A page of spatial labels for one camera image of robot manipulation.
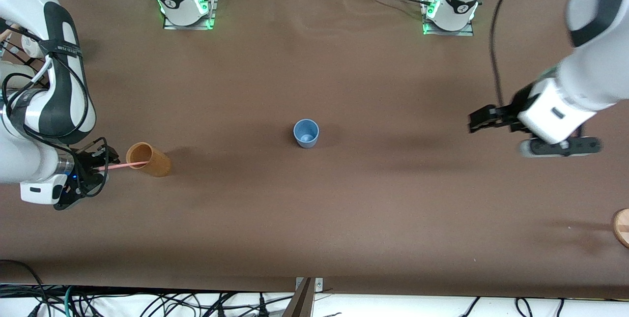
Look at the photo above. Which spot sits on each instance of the pink chopstick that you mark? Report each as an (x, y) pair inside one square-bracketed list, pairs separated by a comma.
[(123, 165)]

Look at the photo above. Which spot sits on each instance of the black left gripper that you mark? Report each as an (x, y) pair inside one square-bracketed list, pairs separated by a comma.
[(517, 102)]

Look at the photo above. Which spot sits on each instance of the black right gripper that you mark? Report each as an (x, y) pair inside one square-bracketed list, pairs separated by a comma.
[(84, 163)]

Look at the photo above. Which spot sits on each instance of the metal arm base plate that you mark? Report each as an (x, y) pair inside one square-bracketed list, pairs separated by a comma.
[(462, 33), (212, 12)]

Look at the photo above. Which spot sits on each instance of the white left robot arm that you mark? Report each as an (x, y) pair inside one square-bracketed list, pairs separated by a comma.
[(589, 81)]

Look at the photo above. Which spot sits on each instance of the metal table bracket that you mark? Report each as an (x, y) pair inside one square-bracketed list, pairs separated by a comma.
[(319, 285)]

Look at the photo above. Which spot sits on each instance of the round wooden disc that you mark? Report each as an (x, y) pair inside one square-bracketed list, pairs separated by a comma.
[(623, 228)]

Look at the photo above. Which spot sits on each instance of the blue cup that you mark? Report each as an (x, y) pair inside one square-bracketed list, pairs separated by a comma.
[(307, 142)]

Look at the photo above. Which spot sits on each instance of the brown cup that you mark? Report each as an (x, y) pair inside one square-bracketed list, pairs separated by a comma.
[(157, 164)]

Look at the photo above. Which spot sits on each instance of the dark stand post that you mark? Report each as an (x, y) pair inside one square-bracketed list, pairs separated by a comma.
[(302, 304)]

